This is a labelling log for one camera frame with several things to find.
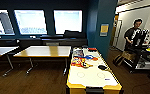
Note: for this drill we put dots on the colourful game box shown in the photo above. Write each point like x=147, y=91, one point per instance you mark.
x=78, y=52

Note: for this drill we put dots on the orange yellow snack bag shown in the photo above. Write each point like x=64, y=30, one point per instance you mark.
x=76, y=62

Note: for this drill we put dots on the blue round paddle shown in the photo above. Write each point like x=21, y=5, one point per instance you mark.
x=88, y=57

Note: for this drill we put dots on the red flat game piece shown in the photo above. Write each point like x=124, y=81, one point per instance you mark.
x=92, y=49

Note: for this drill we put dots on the white table with dishes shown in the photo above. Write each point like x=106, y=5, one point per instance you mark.
x=91, y=78

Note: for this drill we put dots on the dark backpack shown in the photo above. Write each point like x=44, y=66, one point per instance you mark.
x=118, y=60

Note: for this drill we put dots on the wide bright window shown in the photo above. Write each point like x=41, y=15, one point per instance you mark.
x=30, y=22

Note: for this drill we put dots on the tan cardboard box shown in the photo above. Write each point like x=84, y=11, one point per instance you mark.
x=127, y=56

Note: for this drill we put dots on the person in black shirt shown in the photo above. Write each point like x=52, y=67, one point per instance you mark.
x=132, y=33

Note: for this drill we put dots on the black wheeled cart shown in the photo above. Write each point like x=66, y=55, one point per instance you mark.
x=141, y=55

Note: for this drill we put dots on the narrow bright window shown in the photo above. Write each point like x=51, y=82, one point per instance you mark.
x=1, y=22

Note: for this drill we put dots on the tan wall plaque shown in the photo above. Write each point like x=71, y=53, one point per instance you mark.
x=104, y=29

